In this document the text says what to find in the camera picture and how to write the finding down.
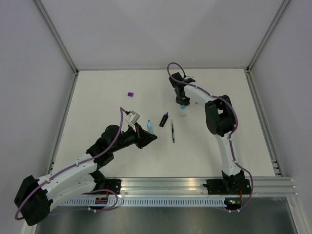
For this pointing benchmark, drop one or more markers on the aluminium frame post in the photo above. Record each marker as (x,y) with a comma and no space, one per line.
(275,21)
(56,36)

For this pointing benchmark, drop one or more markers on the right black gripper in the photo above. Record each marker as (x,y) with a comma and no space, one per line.
(185,102)

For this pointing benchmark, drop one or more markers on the white slotted cable duct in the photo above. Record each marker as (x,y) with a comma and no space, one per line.
(93,201)

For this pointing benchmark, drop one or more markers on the right aluminium frame post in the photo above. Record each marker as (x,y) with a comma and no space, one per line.
(275,21)

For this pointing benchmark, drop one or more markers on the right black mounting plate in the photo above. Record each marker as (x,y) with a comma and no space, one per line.
(220,187)

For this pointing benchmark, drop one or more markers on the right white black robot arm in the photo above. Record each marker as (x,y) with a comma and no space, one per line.
(220,121)

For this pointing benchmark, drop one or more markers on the black mounting plate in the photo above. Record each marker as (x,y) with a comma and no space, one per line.
(220,187)
(113,185)

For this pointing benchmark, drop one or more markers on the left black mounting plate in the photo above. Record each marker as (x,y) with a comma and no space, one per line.
(113,185)

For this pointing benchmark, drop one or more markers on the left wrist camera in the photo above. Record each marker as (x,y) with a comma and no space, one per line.
(132,118)

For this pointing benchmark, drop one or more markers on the blue marker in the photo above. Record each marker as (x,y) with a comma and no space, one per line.
(150,127)

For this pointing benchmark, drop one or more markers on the green pen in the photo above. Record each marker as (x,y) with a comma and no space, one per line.
(172,130)

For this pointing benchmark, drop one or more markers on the left aluminium frame post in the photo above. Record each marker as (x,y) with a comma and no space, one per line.
(56,36)

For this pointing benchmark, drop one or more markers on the black purple highlighter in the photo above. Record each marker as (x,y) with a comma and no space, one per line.
(163,120)

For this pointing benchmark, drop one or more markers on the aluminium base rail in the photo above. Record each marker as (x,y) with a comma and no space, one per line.
(193,187)

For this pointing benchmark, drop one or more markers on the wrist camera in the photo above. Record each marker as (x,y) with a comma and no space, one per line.
(189,79)
(132,118)

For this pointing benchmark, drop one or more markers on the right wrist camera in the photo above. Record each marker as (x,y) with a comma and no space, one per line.
(189,79)

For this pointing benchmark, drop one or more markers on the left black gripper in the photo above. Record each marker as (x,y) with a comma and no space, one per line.
(143,138)

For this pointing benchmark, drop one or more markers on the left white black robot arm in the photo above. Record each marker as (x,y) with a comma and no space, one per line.
(37,197)

